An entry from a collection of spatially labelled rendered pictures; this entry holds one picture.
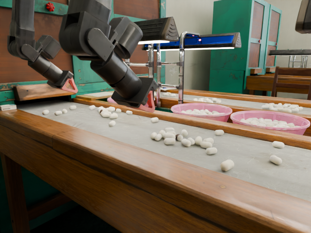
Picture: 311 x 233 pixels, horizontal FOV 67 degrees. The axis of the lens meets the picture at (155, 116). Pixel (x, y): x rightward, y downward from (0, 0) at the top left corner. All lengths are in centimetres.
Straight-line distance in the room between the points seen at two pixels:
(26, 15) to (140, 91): 50
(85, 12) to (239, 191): 39
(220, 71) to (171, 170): 323
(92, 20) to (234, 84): 322
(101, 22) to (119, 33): 6
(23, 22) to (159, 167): 63
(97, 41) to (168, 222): 36
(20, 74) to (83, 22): 95
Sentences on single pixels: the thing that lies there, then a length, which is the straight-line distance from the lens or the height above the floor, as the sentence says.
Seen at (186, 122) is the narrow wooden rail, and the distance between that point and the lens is 90.
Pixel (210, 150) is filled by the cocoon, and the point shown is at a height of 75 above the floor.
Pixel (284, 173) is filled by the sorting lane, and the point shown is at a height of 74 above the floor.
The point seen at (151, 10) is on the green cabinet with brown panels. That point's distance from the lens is 197.
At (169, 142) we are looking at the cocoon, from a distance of 68.
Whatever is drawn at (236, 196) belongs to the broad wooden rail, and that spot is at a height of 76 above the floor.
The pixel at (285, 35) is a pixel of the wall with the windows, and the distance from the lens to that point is 583.
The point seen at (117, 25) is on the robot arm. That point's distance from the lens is 50.
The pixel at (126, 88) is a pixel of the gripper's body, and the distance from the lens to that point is 51.
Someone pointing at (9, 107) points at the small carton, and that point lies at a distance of 122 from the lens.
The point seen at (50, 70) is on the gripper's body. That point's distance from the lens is 93.
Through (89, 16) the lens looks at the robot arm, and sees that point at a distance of 44.
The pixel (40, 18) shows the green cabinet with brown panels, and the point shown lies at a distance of 141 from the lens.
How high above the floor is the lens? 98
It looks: 13 degrees down
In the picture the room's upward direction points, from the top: straight up
